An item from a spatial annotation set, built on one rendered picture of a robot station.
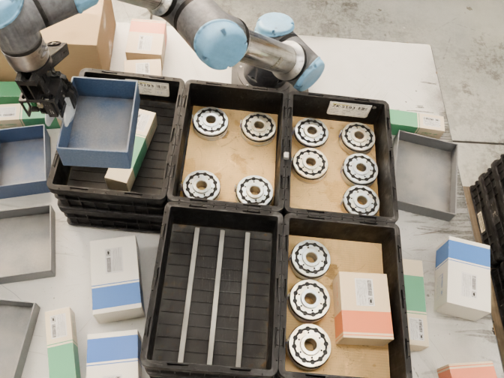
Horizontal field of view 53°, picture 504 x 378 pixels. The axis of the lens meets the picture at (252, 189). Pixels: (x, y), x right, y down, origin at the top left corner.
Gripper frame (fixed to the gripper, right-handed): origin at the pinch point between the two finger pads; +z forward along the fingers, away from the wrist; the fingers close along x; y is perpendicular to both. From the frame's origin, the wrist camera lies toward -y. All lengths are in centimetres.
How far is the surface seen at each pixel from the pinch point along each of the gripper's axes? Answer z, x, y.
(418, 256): 51, 92, 11
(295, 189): 34, 54, -2
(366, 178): 33, 74, -5
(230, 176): 32.8, 35.4, -4.5
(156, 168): 31.0, 14.5, -5.4
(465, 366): 44, 98, 43
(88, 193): 20.3, 1.0, 9.0
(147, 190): 31.0, 12.8, 1.7
